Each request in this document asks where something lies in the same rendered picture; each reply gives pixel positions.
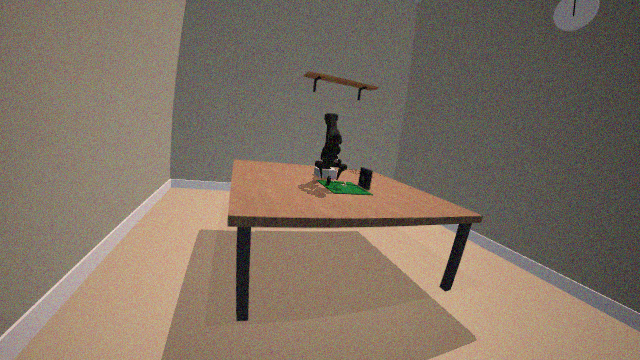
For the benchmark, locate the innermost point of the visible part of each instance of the green circuit board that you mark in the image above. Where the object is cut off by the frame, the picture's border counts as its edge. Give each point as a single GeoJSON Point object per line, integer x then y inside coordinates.
{"type": "Point", "coordinates": [344, 188]}

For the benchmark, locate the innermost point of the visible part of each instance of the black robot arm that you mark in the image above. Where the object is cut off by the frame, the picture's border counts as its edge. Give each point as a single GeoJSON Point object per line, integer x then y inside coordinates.
{"type": "Point", "coordinates": [333, 139]}

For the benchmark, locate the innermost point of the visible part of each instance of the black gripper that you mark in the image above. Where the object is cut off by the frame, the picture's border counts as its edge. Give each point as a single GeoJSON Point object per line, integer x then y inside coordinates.
{"type": "Point", "coordinates": [341, 167]}

